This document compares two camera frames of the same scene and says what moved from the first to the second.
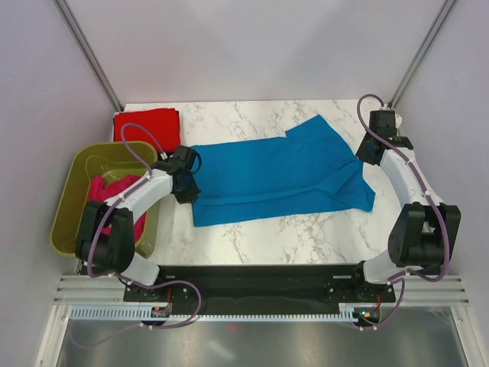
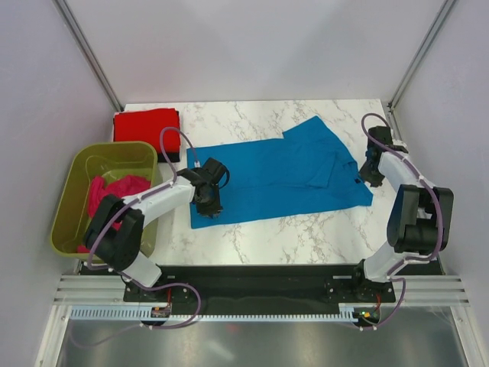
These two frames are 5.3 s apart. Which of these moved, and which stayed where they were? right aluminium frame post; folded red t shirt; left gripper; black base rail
Moved: left gripper
Stayed: black base rail; folded red t shirt; right aluminium frame post
